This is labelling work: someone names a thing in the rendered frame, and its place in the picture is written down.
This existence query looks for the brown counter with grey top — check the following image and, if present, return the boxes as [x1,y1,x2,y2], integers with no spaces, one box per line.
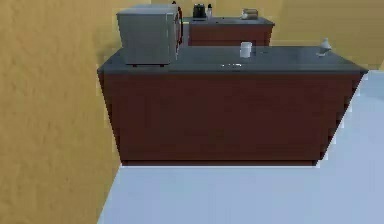
[96,45,370,168]

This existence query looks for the white cup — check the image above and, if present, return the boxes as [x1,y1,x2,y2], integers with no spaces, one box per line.
[239,41,253,59]

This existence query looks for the small brown counter grey top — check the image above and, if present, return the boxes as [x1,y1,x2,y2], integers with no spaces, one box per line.
[181,16,276,47]

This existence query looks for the grey microwave oven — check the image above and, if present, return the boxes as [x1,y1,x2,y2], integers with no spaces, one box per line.
[115,3,184,68]

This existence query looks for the black coffee machine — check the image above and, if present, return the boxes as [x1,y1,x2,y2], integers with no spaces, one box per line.
[192,3,207,20]

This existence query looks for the grey spray bottle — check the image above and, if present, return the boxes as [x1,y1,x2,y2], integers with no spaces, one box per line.
[316,37,333,58]

